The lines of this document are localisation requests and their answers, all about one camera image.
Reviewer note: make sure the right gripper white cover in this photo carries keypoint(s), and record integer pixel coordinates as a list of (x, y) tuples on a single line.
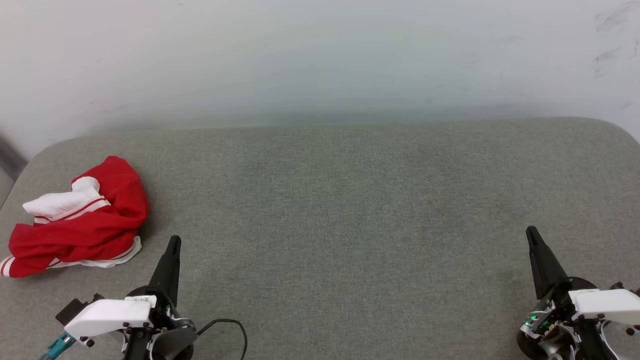
[(605, 305)]

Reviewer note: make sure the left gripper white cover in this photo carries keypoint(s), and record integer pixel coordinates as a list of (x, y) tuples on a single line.
[(110, 315)]

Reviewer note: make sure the red and white shirt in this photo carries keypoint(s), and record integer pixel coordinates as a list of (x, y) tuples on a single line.
[(100, 225)]

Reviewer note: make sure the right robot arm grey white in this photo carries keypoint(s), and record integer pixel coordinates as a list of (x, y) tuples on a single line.
[(552, 346)]

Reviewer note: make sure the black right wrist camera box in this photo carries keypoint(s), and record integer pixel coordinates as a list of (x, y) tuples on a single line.
[(620, 286)]

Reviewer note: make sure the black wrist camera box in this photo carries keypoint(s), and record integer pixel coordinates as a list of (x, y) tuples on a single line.
[(72, 310), (620, 286)]

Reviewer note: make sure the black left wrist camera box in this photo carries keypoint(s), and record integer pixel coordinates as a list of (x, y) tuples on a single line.
[(72, 310)]

